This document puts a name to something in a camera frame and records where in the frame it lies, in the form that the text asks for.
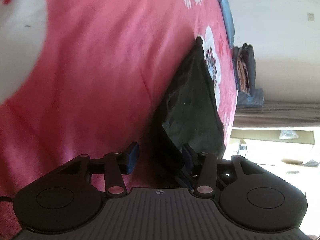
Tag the folded brown patterned garment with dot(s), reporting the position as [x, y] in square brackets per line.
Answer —
[242, 74]

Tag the wall power socket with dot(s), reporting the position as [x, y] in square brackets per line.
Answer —
[311, 17]

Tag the blue flat pillow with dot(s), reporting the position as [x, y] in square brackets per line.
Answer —
[228, 21]

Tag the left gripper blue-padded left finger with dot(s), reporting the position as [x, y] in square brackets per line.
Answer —
[117, 164]

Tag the folded dark blue garment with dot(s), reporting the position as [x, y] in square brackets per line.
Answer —
[234, 61]

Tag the pink floral blanket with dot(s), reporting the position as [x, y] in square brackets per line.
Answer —
[85, 76]

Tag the grey curtain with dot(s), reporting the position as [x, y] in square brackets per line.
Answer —
[276, 114]

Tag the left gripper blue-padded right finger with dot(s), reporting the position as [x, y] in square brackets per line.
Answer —
[202, 169]

